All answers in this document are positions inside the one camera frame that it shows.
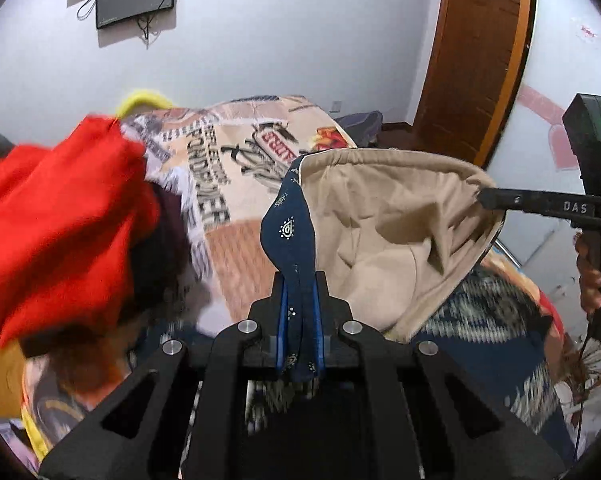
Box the navy patterned hooded garment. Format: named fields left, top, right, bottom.
left=190, top=146, right=577, bottom=470

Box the person's right hand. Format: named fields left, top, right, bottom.
left=575, top=234, right=601, bottom=315

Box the dark folded clothes stack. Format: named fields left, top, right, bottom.
left=20, top=182, right=189, bottom=358

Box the yellow knitted blanket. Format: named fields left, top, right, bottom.
left=0, top=344, right=49, bottom=472

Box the dark bag on floor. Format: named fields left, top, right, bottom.
left=335, top=110, right=383, bottom=148

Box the brown wooden door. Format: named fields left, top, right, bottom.
left=412, top=0, right=534, bottom=167

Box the red folded garment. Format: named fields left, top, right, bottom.
left=0, top=116, right=160, bottom=348

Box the printed bed blanket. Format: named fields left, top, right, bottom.
left=23, top=96, right=358, bottom=451

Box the yellow foam tube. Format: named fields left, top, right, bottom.
left=115, top=89, right=174, bottom=118

